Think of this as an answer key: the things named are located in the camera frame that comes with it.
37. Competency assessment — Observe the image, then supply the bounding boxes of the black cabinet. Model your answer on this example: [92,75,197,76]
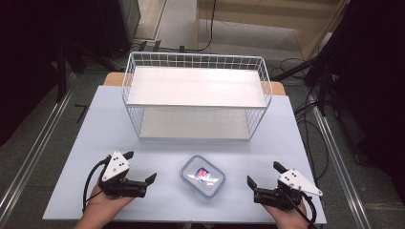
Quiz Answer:
[95,0,142,60]

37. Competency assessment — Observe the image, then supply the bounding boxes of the person's left hand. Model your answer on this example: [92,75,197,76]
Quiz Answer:
[85,184,136,221]

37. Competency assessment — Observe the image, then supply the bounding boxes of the black tripod stand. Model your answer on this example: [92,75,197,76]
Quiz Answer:
[55,39,89,103]
[270,56,340,117]

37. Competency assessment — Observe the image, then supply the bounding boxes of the white wire two-tier rack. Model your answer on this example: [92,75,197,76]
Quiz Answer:
[120,51,273,142]

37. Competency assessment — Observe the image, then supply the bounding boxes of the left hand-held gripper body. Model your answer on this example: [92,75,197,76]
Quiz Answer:
[97,151,149,198]

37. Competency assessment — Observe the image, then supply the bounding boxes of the metal floor rail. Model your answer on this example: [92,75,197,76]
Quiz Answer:
[0,72,78,218]
[312,105,373,229]

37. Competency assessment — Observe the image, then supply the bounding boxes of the clear plastic lidded container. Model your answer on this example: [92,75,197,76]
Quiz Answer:
[179,154,227,200]

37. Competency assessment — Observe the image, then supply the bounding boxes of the black floor cables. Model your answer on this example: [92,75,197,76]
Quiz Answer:
[293,85,330,186]

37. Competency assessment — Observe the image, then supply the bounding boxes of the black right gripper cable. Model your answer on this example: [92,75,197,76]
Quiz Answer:
[285,190,319,229]

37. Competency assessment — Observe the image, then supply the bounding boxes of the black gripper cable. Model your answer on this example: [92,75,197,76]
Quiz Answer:
[81,156,112,215]
[285,190,319,229]

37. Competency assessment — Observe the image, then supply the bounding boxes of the black curtain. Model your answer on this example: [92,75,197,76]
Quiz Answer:
[0,0,108,148]
[313,0,405,204]

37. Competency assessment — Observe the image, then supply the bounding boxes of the wooden platform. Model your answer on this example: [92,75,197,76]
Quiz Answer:
[195,0,350,61]

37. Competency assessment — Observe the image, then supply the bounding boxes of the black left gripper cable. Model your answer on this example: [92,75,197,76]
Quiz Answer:
[81,156,112,215]

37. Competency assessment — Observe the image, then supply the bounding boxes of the person's right hand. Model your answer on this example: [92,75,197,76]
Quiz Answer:
[263,202,309,229]

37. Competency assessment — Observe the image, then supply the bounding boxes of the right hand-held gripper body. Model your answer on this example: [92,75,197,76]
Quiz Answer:
[253,168,324,211]

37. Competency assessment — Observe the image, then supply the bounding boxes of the black hanging cable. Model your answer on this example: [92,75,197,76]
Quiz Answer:
[178,0,218,53]

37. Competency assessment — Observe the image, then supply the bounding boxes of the black tape mark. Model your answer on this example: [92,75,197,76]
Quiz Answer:
[74,103,91,124]

